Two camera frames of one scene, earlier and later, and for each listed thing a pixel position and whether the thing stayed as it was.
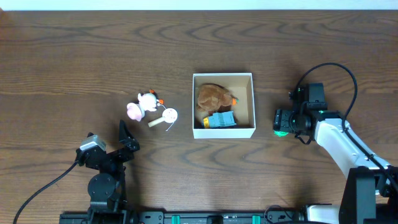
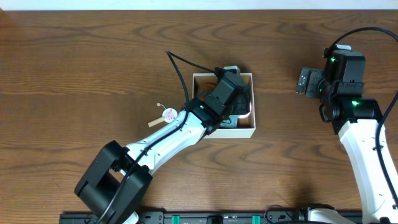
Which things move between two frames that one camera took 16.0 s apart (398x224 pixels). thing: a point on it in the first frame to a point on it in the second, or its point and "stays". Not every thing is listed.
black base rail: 184,216 stays
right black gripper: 281,121 to 310,81
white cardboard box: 241,86 stays
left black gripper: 113,155 to 241,104
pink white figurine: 147,102 to 246,116
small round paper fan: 170,115 stays
